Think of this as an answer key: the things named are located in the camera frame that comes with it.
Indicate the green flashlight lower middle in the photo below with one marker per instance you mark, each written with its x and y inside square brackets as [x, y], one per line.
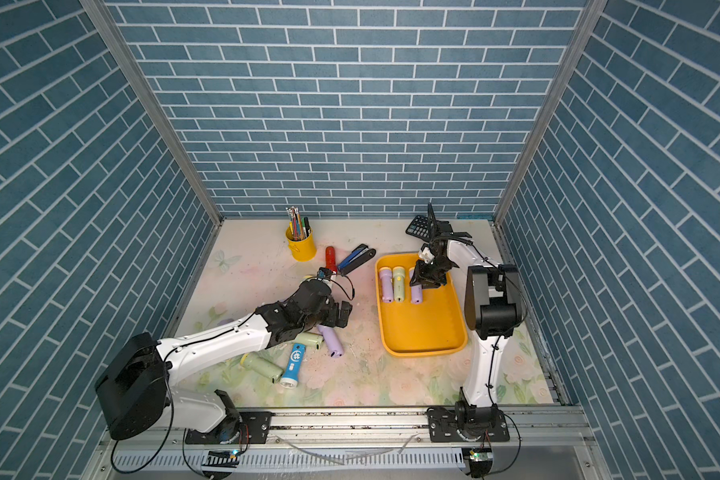
[309, 339]

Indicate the yellow plastic tray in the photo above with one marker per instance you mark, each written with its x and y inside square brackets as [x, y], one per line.
[434, 327]

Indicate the blue white flashlight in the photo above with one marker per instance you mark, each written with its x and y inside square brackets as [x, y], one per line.
[290, 377]

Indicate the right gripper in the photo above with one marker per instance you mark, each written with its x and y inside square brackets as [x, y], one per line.
[423, 279]

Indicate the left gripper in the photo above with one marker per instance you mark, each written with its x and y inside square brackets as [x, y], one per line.
[333, 319]

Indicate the black calculator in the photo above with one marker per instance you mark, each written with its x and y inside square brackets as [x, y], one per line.
[421, 227]

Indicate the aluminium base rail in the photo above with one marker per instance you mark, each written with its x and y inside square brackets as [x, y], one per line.
[543, 442]

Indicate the yellow pen cup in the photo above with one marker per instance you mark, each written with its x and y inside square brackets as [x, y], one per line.
[301, 250]

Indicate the blue black stapler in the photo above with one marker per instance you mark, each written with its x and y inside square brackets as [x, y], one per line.
[359, 256]

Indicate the green flashlight yellow button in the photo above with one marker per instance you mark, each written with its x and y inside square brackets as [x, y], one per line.
[399, 278]

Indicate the pens in cup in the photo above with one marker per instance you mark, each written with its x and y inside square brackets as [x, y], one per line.
[299, 224]

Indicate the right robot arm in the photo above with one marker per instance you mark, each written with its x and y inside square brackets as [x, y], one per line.
[493, 309]

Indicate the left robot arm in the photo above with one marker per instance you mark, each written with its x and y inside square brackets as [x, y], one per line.
[140, 388]

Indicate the green flashlight lower left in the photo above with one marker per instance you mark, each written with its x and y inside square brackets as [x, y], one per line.
[254, 362]

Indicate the purple flashlight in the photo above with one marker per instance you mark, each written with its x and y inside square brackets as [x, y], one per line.
[332, 342]
[416, 291]
[386, 284]

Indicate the small red flashlight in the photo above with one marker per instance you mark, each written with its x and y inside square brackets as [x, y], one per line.
[330, 259]

